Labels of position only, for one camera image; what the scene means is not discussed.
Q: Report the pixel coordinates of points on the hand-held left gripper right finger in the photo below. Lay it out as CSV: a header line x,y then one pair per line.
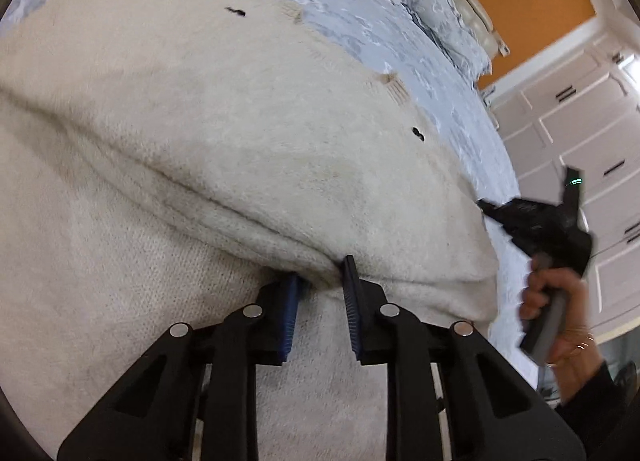
x,y
353,306

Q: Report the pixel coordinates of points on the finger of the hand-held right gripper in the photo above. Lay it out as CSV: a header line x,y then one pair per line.
x,y
492,210

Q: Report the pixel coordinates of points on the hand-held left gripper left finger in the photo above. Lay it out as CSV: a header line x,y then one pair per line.
x,y
291,306

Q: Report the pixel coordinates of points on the cream knit sweater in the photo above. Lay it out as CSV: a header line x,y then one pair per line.
x,y
225,166

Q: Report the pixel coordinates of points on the person's right forearm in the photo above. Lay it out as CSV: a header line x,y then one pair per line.
x,y
595,421

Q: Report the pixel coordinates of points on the person's right hand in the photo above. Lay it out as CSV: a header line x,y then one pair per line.
x,y
570,326

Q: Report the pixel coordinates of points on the grey patterned pillow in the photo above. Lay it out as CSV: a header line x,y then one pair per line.
x,y
447,26

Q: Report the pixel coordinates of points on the grey patterned bed cover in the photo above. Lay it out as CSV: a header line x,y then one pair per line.
x,y
400,41

